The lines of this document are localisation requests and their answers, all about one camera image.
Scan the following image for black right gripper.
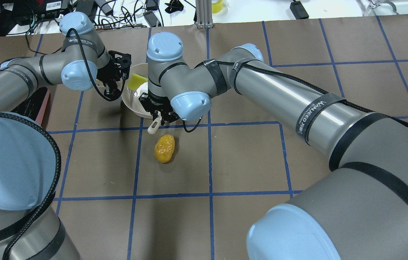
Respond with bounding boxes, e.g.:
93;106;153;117
139;93;180;126

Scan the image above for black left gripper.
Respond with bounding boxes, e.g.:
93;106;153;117
98;52;132;102

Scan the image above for beige hand brush black bristles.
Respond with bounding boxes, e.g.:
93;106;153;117
134;82;162;135

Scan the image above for yellow green sponge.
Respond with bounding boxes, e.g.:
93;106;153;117
127;73;148;91

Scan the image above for beige plastic dustpan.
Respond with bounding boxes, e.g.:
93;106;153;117
121;63;152;120

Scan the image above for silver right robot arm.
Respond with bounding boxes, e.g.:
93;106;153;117
140;32;408;260

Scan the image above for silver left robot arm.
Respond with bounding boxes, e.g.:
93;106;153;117
0;12;120;260

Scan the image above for bin with black bag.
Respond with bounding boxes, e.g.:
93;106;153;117
12;87;50;125

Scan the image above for yellow toy potato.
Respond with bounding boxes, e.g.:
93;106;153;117
153;134;175;164

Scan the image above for yellow tape roll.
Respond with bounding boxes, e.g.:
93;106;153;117
211;0;228;14

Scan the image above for aluminium frame post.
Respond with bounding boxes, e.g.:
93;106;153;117
196;0;214;29

